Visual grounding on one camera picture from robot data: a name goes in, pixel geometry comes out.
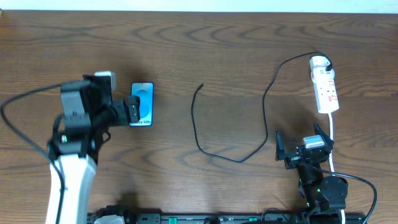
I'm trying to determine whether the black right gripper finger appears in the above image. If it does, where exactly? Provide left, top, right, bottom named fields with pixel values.
left=313, top=123, right=333, bottom=146
left=275, top=129, right=285, bottom=161

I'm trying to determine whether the blue Galaxy smartphone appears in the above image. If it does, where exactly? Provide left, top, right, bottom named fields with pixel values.
left=130, top=82, right=154, bottom=127

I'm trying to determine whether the black charging cable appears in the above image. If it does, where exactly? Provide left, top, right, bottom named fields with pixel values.
left=190, top=51, right=333, bottom=164

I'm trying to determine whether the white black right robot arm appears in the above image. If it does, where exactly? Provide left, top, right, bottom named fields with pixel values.
left=275, top=123, right=348, bottom=223

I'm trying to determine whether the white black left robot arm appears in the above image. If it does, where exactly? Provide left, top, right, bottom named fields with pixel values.
left=46, top=71, right=140, bottom=223

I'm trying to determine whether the white power strip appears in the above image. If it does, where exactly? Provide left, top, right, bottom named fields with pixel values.
left=310, top=55, right=339, bottom=114

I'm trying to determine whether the white power strip cord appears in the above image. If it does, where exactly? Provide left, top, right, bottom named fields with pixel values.
left=328, top=112, right=346, bottom=224

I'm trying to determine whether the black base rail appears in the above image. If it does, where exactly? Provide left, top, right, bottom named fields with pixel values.
left=86, top=212, right=366, bottom=224

